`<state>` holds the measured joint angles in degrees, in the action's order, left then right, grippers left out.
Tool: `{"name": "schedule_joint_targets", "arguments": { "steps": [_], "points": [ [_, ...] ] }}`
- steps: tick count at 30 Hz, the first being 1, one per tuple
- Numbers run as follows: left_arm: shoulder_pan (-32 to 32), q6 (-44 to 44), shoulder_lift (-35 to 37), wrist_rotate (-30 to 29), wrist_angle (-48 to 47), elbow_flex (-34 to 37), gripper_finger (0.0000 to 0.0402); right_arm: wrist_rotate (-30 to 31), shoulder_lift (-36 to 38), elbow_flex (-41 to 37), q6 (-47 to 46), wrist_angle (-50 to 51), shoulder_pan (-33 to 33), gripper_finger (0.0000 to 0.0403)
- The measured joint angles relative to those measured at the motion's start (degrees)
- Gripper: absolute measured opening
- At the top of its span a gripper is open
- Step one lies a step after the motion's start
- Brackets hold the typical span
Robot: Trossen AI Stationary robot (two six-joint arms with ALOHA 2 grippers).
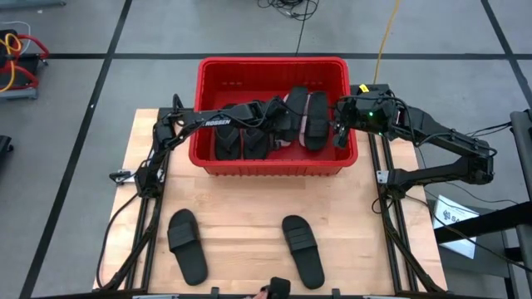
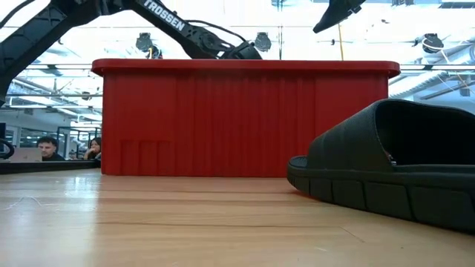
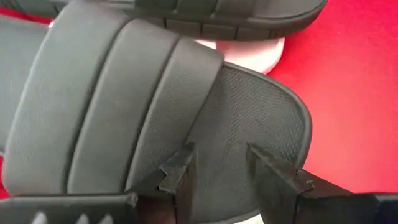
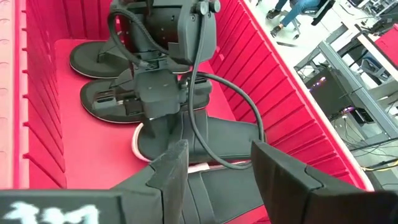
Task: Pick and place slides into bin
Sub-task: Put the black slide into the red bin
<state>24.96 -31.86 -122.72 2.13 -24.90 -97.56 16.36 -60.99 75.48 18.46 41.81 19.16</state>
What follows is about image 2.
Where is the red plastic bin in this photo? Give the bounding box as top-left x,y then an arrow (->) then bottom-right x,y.
91,58 -> 402,178

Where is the black slide sandal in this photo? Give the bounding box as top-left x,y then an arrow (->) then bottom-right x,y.
286,98 -> 475,234

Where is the person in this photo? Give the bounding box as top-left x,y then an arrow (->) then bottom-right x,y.
82,136 -> 103,161
36,136 -> 67,162

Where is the silver laptop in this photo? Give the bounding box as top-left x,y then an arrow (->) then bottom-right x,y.
7,148 -> 43,163

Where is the yellow cable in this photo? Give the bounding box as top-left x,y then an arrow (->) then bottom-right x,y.
335,22 -> 345,62

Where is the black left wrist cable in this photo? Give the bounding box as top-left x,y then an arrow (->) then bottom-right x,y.
183,19 -> 249,45

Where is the thin black cable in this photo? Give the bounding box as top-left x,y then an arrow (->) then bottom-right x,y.
278,0 -> 284,62

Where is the black aluminium frame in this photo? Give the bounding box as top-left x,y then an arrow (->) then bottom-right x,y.
0,159 -> 103,175

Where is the black looped cable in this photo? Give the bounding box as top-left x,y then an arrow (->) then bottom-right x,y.
0,138 -> 16,160

